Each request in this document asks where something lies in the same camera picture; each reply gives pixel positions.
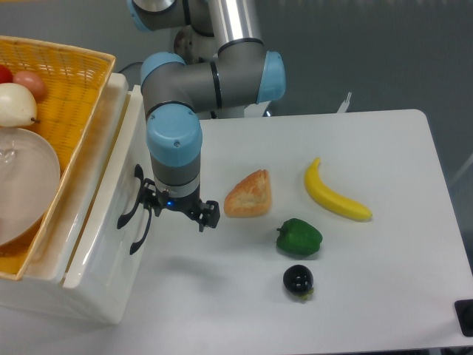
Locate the green bell pepper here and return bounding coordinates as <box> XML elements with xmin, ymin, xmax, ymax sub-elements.
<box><xmin>276</xmin><ymin>218</ymin><xmax>323</xmax><ymax>256</ymax></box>

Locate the white drawer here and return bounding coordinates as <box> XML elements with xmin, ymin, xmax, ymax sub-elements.
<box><xmin>63</xmin><ymin>87</ymin><xmax>152</xmax><ymax>324</ymax></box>

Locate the red tomato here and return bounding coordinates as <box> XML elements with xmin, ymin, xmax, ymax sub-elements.
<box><xmin>0</xmin><ymin>64</ymin><xmax>13</xmax><ymax>84</ymax></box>

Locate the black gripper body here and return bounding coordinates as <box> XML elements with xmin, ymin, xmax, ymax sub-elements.
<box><xmin>153</xmin><ymin>186</ymin><xmax>201</xmax><ymax>218</ymax></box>

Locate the black table corner device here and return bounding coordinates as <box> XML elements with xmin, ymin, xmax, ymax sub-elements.
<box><xmin>454</xmin><ymin>299</ymin><xmax>473</xmax><ymax>337</ymax></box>

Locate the white pear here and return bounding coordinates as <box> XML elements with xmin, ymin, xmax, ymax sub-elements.
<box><xmin>1</xmin><ymin>83</ymin><xmax>40</xmax><ymax>127</ymax></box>

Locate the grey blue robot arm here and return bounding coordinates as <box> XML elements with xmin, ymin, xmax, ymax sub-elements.
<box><xmin>128</xmin><ymin>1</ymin><xmax>286</xmax><ymax>228</ymax></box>

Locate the white drawer cabinet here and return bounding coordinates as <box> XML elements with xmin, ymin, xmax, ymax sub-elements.
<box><xmin>0</xmin><ymin>72</ymin><xmax>130</xmax><ymax>325</ymax></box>

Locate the pink peach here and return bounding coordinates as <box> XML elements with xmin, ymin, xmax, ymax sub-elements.
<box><xmin>13</xmin><ymin>71</ymin><xmax>47</xmax><ymax>101</ymax></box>

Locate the bread pastry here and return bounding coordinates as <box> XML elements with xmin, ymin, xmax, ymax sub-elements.
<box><xmin>224</xmin><ymin>169</ymin><xmax>272</xmax><ymax>218</ymax></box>

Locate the orange woven basket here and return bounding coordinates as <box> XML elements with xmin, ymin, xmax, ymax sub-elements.
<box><xmin>1</xmin><ymin>35</ymin><xmax>115</xmax><ymax>281</ymax></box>

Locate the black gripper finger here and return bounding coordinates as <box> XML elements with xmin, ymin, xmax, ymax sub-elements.
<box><xmin>192</xmin><ymin>200</ymin><xmax>220</xmax><ymax>232</ymax></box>
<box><xmin>138</xmin><ymin>178</ymin><xmax>163</xmax><ymax>217</ymax></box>

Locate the yellow banana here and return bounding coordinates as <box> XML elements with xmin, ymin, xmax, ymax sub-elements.
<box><xmin>304</xmin><ymin>157</ymin><xmax>372</xmax><ymax>222</ymax></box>

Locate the lower drawer black handle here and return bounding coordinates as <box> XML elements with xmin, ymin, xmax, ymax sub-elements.
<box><xmin>129</xmin><ymin>209</ymin><xmax>152</xmax><ymax>255</ymax></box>

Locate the dark purple eggplant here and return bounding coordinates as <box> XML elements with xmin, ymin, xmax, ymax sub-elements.
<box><xmin>282</xmin><ymin>265</ymin><xmax>314</xmax><ymax>302</ymax></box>

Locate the black cable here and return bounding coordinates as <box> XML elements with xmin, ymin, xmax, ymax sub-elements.
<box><xmin>117</xmin><ymin>61</ymin><xmax>143</xmax><ymax>74</ymax></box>

